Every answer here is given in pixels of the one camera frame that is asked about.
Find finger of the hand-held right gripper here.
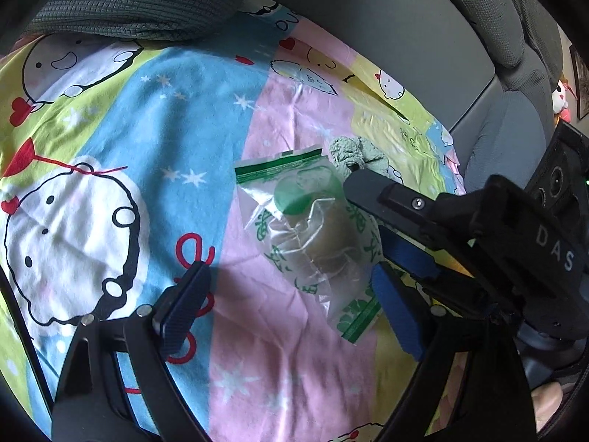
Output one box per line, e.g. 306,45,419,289
342,170,471,250
378,228,489,307

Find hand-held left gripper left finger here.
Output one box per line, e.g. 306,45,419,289
52,260,213,442

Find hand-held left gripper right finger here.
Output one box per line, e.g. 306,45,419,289
367,262,540,442

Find clear zip bag green discs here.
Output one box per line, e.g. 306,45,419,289
234,144,388,345

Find person's right hand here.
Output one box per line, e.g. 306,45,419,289
530,381,565,421

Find green knitted scrunchie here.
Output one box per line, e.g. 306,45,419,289
328,134,393,180

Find blue-grey pillow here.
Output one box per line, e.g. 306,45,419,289
462,88,549,194

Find white plush toy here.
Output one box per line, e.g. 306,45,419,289
551,80,577,123

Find grey sofa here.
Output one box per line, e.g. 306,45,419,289
221,0,572,195

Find cartoon printed blanket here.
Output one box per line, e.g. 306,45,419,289
0,0,466,442

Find long dark grey cushion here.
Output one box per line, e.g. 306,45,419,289
453,0,531,68

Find dark grey square cushion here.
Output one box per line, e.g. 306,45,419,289
23,0,259,43

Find large framed wall picture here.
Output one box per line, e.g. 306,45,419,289
569,45,589,121

